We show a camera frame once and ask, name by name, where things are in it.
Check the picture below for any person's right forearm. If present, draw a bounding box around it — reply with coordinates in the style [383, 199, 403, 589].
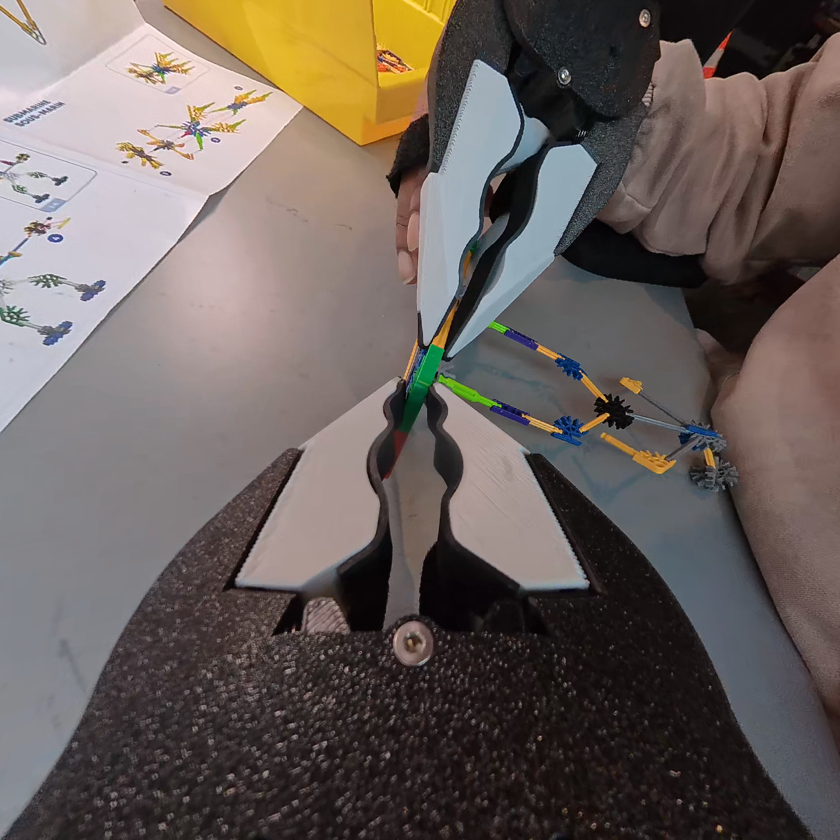
[598, 40, 840, 284]

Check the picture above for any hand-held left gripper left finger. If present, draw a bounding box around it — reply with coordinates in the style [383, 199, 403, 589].
[234, 378, 403, 599]

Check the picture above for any person's right hand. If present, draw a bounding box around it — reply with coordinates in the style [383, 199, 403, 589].
[394, 166, 426, 286]

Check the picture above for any white folded instruction booklet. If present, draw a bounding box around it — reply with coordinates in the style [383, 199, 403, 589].
[0, 0, 303, 431]

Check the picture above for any colourful toy rod model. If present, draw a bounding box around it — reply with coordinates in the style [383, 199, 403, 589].
[381, 250, 740, 493]

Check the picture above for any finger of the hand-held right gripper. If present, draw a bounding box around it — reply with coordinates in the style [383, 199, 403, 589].
[415, 59, 547, 350]
[447, 141, 601, 362]

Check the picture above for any person's beige clothing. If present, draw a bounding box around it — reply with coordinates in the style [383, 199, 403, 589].
[696, 289, 840, 739]

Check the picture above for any yellow plastic bin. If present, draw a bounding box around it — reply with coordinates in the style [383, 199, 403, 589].
[164, 0, 458, 145]

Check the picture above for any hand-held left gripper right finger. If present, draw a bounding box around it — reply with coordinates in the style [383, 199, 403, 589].
[423, 381, 592, 595]

